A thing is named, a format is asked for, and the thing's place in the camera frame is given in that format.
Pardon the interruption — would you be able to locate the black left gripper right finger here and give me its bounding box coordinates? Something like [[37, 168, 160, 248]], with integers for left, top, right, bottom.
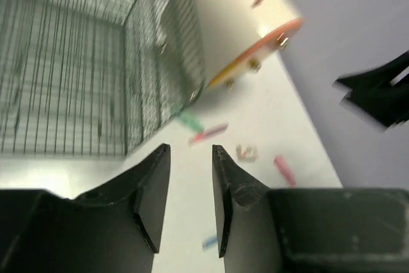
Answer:
[[212, 145, 408, 272]]

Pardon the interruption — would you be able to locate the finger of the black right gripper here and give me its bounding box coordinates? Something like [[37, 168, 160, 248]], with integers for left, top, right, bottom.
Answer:
[[334, 51, 408, 94], [339, 77, 408, 129]]

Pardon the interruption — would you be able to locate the blue highlighter pen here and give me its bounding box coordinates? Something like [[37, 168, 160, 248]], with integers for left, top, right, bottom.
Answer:
[[202, 235, 218, 250]]

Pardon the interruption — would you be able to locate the round drawer organizer box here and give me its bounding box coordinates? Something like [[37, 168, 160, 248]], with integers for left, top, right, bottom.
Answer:
[[196, 0, 303, 88]]

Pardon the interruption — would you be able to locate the green highlighter cap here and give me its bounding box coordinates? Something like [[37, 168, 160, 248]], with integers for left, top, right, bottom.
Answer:
[[177, 111, 205, 134]]

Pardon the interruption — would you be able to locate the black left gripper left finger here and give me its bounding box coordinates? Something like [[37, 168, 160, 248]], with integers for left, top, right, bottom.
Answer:
[[1, 144, 171, 272]]

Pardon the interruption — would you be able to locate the green wire mesh organizer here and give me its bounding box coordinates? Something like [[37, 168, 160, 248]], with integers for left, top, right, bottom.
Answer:
[[1, 0, 206, 157]]

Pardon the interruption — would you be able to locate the small staples box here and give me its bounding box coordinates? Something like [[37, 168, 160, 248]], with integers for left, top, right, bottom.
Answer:
[[236, 144, 258, 162]]

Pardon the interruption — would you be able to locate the pink highlighter cap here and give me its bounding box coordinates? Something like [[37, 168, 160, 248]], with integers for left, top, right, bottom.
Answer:
[[274, 155, 297, 187]]

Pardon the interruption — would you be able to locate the pink purple highlighter pen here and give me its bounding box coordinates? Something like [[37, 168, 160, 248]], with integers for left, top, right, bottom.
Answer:
[[188, 123, 229, 145]]

